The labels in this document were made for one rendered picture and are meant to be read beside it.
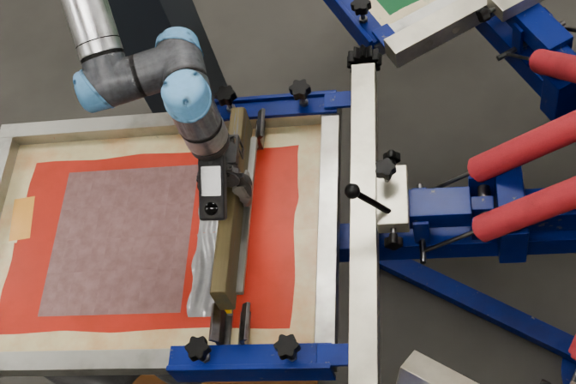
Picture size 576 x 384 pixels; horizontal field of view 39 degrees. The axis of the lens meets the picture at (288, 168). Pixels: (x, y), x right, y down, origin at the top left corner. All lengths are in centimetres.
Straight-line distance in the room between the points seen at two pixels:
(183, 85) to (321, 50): 189
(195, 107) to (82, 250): 57
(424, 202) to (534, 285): 112
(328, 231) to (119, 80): 50
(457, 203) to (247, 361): 48
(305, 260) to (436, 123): 139
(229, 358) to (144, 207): 42
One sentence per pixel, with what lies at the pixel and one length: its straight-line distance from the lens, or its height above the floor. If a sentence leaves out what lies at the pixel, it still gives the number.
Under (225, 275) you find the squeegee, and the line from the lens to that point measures 146.
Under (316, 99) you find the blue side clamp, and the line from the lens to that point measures 176.
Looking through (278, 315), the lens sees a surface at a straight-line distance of 158.
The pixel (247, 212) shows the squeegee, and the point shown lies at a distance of 159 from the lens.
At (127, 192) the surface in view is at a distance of 181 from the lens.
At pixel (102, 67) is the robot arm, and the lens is 141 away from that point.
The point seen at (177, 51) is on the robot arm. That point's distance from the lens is 139.
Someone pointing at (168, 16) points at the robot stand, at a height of 91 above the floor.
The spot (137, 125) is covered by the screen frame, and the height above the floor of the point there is 99.
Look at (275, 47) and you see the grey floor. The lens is 322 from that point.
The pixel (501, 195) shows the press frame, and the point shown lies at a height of 105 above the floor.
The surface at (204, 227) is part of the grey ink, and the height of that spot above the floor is 96.
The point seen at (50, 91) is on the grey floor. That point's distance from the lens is 344.
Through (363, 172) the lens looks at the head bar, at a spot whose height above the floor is 104.
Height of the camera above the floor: 239
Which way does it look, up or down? 56 degrees down
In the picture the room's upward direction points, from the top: 20 degrees counter-clockwise
